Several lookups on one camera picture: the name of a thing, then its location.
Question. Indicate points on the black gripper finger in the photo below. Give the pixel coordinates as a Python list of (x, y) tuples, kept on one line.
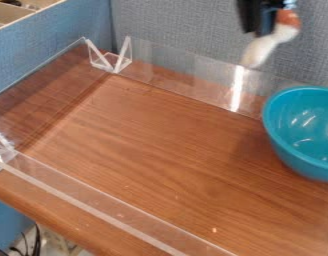
[(268, 12), (248, 9)]

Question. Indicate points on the white plush mushroom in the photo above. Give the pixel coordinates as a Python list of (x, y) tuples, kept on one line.
[(260, 48)]

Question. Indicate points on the blue plastic bowl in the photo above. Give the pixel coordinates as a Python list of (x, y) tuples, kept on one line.
[(295, 121)]

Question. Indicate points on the clear acrylic back barrier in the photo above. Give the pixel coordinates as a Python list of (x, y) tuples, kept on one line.
[(208, 80)]

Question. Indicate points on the clear acrylic barrier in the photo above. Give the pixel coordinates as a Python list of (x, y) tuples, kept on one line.
[(163, 235), (208, 80)]

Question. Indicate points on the wooden shelf unit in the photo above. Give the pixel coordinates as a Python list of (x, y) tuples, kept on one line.
[(14, 10)]

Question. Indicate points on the clear acrylic front barrier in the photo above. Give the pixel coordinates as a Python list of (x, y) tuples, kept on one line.
[(163, 235)]

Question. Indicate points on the clear acrylic corner bracket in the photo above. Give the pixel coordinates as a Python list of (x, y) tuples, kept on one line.
[(108, 61)]

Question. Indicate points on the clear acrylic left bracket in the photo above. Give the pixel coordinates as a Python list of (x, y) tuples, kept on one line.
[(6, 150)]

